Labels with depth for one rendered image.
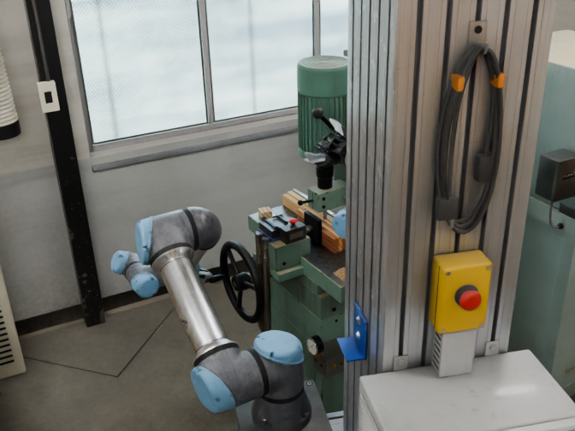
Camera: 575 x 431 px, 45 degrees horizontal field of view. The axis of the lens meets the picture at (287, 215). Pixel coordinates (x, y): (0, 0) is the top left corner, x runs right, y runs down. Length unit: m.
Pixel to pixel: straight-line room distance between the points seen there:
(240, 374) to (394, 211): 0.66
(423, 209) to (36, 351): 2.72
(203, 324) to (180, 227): 0.27
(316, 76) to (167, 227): 0.70
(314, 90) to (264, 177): 1.62
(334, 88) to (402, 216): 1.08
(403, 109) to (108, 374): 2.52
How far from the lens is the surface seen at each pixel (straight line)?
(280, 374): 1.67
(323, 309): 2.32
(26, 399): 3.36
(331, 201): 2.38
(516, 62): 1.14
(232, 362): 1.64
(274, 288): 2.57
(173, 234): 1.78
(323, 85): 2.18
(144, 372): 3.34
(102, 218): 3.53
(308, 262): 2.28
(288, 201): 2.62
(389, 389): 1.28
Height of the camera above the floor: 2.06
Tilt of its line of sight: 27 degrees down
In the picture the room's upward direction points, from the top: 2 degrees counter-clockwise
